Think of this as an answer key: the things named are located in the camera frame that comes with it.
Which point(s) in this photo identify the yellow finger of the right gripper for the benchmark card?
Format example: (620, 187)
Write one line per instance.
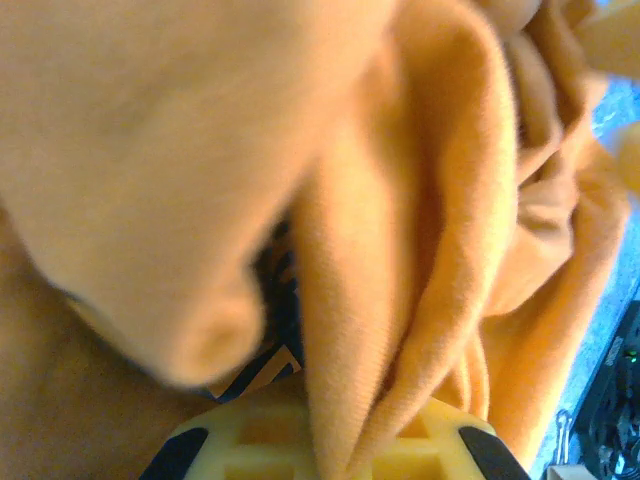
(632, 160)
(617, 35)

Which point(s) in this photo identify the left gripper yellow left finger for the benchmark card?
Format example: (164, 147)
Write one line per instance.
(240, 445)

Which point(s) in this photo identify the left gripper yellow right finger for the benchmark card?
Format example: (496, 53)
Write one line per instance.
(440, 450)

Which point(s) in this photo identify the orange t-shirt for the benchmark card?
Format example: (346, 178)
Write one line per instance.
(200, 150)

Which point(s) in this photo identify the black electronic device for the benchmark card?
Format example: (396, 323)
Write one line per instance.
(605, 400)

